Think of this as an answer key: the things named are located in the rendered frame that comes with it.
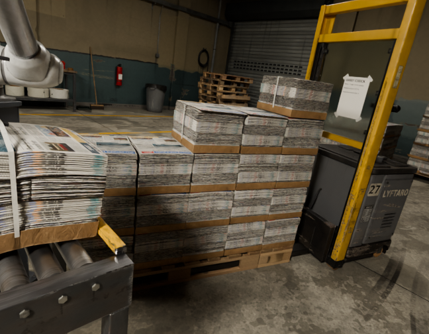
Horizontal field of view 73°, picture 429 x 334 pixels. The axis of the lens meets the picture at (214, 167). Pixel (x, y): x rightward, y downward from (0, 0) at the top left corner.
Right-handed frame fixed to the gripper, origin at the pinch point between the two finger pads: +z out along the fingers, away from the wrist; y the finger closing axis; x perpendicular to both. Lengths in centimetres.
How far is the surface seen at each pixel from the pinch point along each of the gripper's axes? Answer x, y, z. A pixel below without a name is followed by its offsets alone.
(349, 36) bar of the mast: -24, -62, 196
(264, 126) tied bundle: -23, 6, 127
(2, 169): 13.9, 13.6, -1.6
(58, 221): 13.7, 27.0, 9.4
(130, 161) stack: -44, 32, 57
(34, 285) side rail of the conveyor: 25.3, 33.8, 2.3
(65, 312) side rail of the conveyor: 29.2, 39.5, 7.2
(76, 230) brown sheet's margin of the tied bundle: 14.0, 30.2, 13.5
